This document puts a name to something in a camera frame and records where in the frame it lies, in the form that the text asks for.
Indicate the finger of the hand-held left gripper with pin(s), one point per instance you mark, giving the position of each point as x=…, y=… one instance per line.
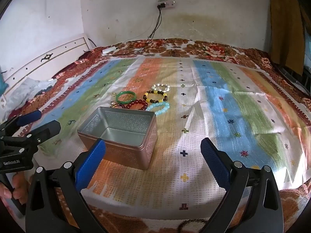
x=46, y=129
x=29, y=117

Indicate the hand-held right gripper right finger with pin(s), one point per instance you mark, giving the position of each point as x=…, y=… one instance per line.
x=215, y=165

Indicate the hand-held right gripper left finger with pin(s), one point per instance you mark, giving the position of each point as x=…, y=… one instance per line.
x=93, y=161

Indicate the embossed metal tin box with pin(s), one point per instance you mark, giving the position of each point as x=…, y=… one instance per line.
x=126, y=123

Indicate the green jade bangle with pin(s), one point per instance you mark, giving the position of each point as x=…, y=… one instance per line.
x=119, y=99

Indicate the person's left hand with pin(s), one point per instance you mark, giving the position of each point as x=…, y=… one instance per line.
x=20, y=189

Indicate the grey crumpled clothing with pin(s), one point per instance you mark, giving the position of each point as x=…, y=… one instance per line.
x=26, y=89

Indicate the white headboard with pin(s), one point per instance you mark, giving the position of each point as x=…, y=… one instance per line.
x=36, y=63

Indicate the striped colourful cloth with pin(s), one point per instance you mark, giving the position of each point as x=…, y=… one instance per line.
x=218, y=102

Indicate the floral brown blanket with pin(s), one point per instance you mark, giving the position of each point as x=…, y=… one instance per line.
x=206, y=48

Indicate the teal patterned cloth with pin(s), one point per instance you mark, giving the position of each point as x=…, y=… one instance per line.
x=308, y=43

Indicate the brown hanging cloth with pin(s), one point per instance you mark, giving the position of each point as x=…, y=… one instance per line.
x=285, y=29

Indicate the white power strip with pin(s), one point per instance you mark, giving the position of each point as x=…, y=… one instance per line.
x=167, y=4

